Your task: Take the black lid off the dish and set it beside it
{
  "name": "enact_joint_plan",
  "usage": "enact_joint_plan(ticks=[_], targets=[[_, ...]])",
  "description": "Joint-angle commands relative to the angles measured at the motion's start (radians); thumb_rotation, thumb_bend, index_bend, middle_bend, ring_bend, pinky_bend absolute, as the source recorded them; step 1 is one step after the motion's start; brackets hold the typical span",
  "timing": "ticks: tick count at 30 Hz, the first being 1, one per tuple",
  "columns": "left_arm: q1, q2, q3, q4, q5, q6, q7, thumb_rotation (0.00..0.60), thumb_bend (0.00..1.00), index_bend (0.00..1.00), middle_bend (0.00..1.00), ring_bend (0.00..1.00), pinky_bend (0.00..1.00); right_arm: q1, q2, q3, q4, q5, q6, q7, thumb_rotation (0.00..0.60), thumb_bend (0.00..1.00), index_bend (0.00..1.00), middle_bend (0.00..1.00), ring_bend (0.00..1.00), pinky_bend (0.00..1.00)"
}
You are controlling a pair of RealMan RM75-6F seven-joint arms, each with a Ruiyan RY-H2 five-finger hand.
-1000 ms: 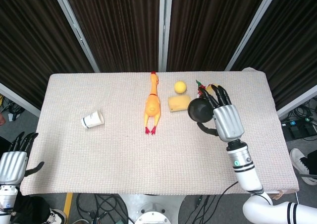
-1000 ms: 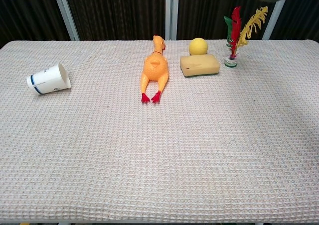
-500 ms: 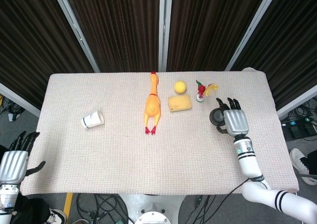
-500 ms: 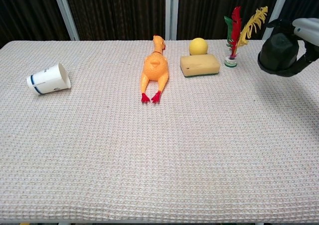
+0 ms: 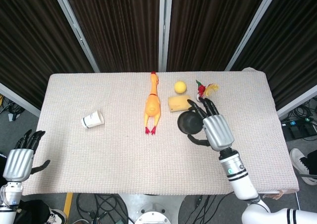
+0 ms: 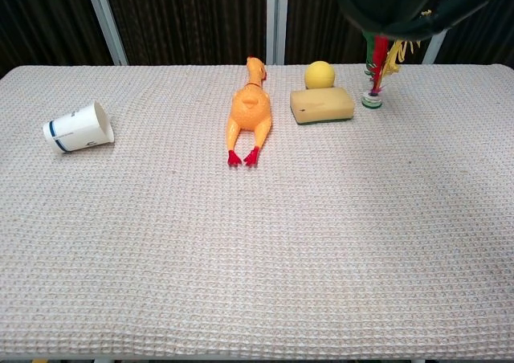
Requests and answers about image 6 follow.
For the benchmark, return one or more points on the white paper cup blue stripe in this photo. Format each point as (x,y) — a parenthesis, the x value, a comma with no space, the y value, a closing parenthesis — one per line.
(76,130)

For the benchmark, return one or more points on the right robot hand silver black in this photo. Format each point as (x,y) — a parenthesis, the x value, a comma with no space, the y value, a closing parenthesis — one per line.
(462,11)

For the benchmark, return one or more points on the yellow ball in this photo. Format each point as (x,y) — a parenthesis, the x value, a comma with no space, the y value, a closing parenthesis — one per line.
(319,75)

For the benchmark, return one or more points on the orange rubber chicken toy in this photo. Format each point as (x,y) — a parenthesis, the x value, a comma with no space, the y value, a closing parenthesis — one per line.
(249,110)

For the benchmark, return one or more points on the yellow sponge green underside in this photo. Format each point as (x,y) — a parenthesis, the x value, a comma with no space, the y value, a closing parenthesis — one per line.
(321,106)

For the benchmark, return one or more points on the feather shuttlecock red yellow green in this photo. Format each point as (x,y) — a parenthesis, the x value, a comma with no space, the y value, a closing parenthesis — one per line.
(377,70)

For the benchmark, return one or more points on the dark brown partition panel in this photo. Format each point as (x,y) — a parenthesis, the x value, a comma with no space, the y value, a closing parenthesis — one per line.
(192,17)
(313,17)
(40,17)
(486,37)

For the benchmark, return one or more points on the white partition frame post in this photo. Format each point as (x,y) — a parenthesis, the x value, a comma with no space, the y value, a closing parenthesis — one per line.
(435,50)
(277,17)
(108,25)

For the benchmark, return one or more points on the beige woven tablecloth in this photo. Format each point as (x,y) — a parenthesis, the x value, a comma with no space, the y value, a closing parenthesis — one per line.
(201,238)

